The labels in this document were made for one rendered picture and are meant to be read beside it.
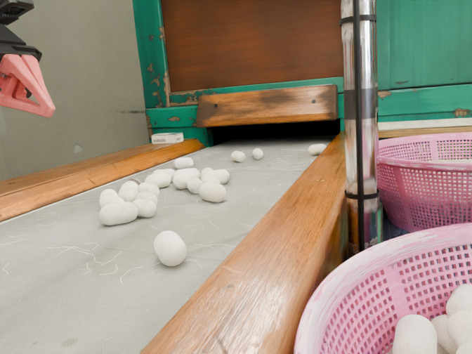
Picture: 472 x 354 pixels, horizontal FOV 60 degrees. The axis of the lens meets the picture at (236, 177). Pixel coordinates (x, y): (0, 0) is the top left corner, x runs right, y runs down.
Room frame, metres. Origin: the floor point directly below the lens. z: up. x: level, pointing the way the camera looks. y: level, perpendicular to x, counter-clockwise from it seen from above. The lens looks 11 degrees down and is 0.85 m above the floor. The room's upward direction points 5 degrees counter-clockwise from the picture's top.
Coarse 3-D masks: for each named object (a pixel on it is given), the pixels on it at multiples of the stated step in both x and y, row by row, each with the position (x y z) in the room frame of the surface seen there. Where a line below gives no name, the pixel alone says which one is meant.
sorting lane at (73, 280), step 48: (96, 192) 0.55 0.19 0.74; (240, 192) 0.48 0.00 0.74; (0, 240) 0.37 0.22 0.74; (48, 240) 0.35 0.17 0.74; (96, 240) 0.34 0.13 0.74; (144, 240) 0.33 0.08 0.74; (192, 240) 0.32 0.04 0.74; (240, 240) 0.31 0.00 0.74; (0, 288) 0.26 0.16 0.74; (48, 288) 0.25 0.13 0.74; (96, 288) 0.25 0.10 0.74; (144, 288) 0.24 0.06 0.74; (192, 288) 0.24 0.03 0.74; (0, 336) 0.20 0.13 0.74; (48, 336) 0.19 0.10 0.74; (96, 336) 0.19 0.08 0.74; (144, 336) 0.19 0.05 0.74
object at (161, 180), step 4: (148, 176) 0.53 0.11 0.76; (152, 176) 0.53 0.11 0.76; (156, 176) 0.53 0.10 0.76; (160, 176) 0.54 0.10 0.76; (164, 176) 0.54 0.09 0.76; (168, 176) 0.54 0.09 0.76; (148, 180) 0.53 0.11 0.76; (152, 180) 0.53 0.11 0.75; (156, 180) 0.53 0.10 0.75; (160, 180) 0.53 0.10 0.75; (164, 180) 0.54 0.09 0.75; (168, 180) 0.54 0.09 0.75; (156, 184) 0.53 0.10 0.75; (160, 184) 0.53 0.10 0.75; (164, 184) 0.54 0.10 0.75; (168, 184) 0.54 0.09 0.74
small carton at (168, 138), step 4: (180, 132) 0.91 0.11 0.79; (152, 136) 0.90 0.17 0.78; (156, 136) 0.89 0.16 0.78; (160, 136) 0.89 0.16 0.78; (164, 136) 0.89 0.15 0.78; (168, 136) 0.88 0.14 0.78; (172, 136) 0.88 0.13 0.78; (176, 136) 0.88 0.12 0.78; (180, 136) 0.90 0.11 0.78; (152, 140) 0.90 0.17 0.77; (156, 140) 0.89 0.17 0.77; (160, 140) 0.89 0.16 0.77; (164, 140) 0.89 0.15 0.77; (168, 140) 0.88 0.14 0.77; (172, 140) 0.88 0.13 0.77; (176, 140) 0.88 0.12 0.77; (180, 140) 0.89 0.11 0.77
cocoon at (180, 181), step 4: (184, 172) 0.53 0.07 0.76; (188, 172) 0.53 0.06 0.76; (192, 172) 0.53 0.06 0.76; (176, 176) 0.52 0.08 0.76; (180, 176) 0.52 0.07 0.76; (184, 176) 0.52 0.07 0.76; (188, 176) 0.52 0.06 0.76; (192, 176) 0.53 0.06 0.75; (196, 176) 0.53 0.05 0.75; (176, 180) 0.51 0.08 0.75; (180, 180) 0.51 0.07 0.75; (184, 180) 0.52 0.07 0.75; (176, 184) 0.51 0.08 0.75; (180, 184) 0.51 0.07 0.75; (184, 184) 0.51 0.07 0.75; (180, 188) 0.52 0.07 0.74; (184, 188) 0.52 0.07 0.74
